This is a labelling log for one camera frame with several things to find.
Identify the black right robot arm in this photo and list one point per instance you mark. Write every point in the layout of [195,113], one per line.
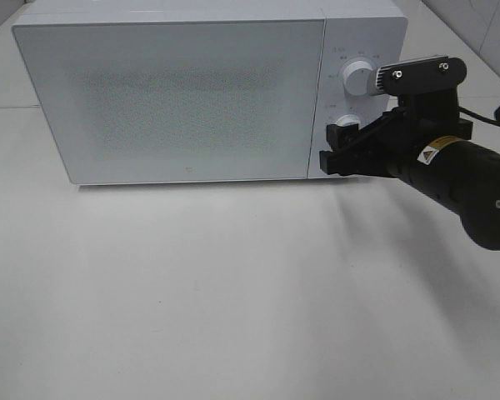
[460,175]

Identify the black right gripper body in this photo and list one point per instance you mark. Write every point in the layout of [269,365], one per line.
[402,133]

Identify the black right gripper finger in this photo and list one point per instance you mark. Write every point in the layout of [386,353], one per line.
[345,162]
[347,136]

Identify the white timer knob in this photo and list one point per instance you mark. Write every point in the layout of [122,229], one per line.
[348,120]

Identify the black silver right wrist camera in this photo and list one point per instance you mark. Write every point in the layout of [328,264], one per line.
[417,76]

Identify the upper white power knob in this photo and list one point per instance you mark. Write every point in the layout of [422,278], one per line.
[358,77]

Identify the white microwave door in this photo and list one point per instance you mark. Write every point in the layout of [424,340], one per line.
[177,102]

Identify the white microwave oven body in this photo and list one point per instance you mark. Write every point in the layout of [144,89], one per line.
[369,30]

